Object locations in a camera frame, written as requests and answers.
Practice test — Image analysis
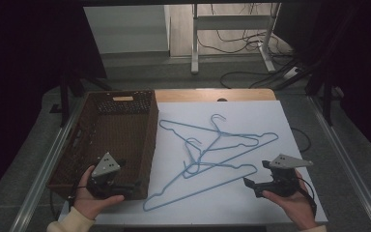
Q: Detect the white back panel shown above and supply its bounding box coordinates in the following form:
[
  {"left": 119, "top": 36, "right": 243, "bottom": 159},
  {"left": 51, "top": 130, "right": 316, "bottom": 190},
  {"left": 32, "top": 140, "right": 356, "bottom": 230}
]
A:
[{"left": 82, "top": 4, "right": 172, "bottom": 55}]

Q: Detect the black metal stand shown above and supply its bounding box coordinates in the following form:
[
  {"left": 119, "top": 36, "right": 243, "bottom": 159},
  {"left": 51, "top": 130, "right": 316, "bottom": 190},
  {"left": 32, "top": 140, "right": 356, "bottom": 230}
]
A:
[
  {"left": 304, "top": 47, "right": 346, "bottom": 128},
  {"left": 48, "top": 57, "right": 113, "bottom": 128}
]

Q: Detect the person's right hand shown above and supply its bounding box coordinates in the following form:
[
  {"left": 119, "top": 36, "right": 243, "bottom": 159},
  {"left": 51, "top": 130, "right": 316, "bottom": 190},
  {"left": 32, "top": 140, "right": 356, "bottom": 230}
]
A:
[{"left": 262, "top": 170, "right": 319, "bottom": 231}]

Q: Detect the person's left hand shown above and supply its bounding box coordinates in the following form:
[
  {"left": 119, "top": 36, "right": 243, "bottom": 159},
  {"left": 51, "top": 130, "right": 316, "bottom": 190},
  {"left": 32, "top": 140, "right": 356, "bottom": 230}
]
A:
[{"left": 72, "top": 165, "right": 126, "bottom": 221}]

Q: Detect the white power strip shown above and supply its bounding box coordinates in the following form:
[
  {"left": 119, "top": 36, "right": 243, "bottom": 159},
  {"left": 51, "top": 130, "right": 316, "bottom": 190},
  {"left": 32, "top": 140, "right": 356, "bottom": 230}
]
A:
[{"left": 282, "top": 66, "right": 304, "bottom": 80}]

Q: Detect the black floor cable loop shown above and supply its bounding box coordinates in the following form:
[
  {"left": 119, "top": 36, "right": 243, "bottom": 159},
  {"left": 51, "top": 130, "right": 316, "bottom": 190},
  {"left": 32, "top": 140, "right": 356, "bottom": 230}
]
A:
[{"left": 290, "top": 127, "right": 312, "bottom": 155}]

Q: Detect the brown wicker basket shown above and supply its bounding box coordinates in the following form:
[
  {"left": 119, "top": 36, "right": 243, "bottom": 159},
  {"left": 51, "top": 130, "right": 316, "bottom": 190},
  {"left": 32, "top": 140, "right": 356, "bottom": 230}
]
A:
[{"left": 46, "top": 89, "right": 159, "bottom": 201}]

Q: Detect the tangle of black floor cables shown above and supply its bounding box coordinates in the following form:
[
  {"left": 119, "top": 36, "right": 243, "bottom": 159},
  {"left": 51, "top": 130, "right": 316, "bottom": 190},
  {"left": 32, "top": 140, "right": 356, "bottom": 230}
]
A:
[{"left": 196, "top": 3, "right": 307, "bottom": 90}]

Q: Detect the white metal desk frame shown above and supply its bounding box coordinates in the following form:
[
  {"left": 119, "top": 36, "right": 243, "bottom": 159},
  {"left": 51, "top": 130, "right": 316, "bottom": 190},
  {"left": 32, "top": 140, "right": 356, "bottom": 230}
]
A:
[{"left": 190, "top": 3, "right": 283, "bottom": 75}]

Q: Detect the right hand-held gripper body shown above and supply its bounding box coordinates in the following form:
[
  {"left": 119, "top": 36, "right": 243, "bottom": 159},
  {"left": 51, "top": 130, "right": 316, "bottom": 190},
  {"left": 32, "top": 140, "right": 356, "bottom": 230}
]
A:
[{"left": 262, "top": 154, "right": 314, "bottom": 198}]

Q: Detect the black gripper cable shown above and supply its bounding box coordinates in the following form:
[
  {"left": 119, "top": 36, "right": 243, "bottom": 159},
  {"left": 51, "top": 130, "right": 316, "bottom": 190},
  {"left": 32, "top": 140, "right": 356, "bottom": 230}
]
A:
[
  {"left": 67, "top": 183, "right": 89, "bottom": 209},
  {"left": 298, "top": 176, "right": 318, "bottom": 218}
]

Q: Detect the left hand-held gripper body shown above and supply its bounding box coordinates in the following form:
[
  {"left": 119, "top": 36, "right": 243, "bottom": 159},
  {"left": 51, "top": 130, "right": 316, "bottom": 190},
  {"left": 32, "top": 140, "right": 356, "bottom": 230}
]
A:
[{"left": 86, "top": 152, "right": 128, "bottom": 199}]

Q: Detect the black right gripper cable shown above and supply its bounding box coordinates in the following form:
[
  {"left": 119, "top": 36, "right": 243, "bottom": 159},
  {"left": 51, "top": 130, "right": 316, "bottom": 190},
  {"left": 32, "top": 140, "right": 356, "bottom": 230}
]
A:
[{"left": 298, "top": 176, "right": 318, "bottom": 218}]

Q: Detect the grey metal rail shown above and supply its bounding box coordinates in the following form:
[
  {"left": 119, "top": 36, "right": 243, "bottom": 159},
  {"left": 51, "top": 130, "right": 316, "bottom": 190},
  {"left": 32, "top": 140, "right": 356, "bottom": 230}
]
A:
[
  {"left": 9, "top": 96, "right": 89, "bottom": 232},
  {"left": 307, "top": 96, "right": 371, "bottom": 232}
]

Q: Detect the blue wire clothes hanger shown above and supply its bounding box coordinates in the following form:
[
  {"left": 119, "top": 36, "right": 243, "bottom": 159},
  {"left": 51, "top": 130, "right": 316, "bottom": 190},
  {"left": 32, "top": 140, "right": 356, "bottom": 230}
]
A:
[
  {"left": 142, "top": 137, "right": 259, "bottom": 213},
  {"left": 182, "top": 113, "right": 280, "bottom": 180},
  {"left": 158, "top": 119, "right": 261, "bottom": 179}
]

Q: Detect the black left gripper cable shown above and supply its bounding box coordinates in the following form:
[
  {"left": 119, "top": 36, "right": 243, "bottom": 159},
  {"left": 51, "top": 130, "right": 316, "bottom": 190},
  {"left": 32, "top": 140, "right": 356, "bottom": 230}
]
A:
[{"left": 67, "top": 183, "right": 89, "bottom": 209}]

